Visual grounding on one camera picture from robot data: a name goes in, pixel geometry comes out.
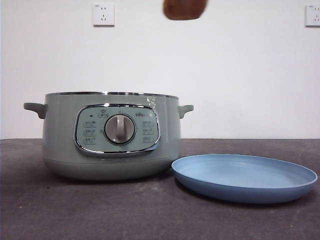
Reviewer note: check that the brown potato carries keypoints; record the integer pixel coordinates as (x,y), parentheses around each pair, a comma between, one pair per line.
(185,8)

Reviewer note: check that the blue round plate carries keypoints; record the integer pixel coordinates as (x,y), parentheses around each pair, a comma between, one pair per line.
(240,175)

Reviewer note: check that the pale green electric steamer pot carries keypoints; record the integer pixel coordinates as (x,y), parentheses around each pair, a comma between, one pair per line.
(62,130)

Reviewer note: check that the white wall socket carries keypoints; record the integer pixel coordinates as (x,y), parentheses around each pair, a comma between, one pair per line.
(104,15)
(313,16)

